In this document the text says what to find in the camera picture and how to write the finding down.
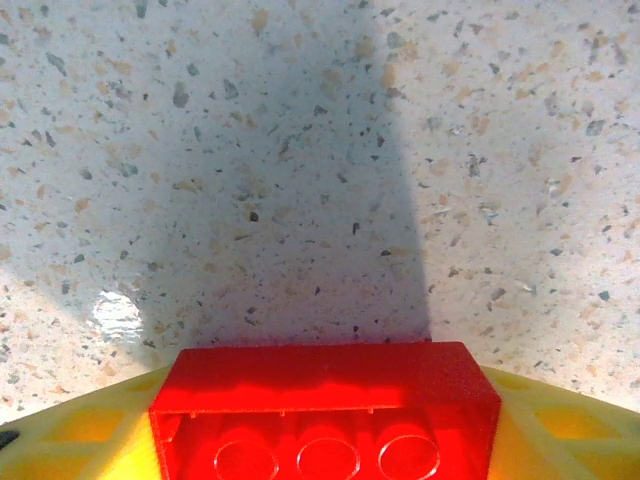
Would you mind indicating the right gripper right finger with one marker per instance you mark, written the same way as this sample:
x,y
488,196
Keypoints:
x,y
565,440

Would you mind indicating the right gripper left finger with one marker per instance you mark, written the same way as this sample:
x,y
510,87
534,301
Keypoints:
x,y
75,440

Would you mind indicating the red long lego brick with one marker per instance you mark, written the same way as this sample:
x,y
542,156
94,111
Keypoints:
x,y
325,380

